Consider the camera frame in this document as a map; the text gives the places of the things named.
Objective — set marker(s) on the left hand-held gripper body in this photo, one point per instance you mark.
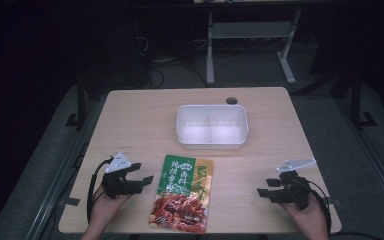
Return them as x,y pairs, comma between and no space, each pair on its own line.
116,186

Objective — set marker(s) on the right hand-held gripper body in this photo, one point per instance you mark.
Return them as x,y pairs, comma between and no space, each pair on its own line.
295,193

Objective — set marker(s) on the green and yellow snack packet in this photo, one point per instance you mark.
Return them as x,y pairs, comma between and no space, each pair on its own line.
183,196

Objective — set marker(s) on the white divided plastic container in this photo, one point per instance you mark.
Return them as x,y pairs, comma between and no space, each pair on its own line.
211,130

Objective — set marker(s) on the person's left hand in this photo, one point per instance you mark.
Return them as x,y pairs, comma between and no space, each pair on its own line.
103,210

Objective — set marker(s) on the person's right hand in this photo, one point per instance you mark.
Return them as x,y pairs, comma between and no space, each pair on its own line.
310,221

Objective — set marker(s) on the black metal stand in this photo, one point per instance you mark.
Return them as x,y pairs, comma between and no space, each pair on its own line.
357,100
80,103

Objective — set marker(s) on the black table edge bracket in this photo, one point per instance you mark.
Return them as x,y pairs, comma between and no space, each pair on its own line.
72,201
334,202

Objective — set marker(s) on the white metal desk frame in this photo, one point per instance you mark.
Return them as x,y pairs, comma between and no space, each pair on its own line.
246,30

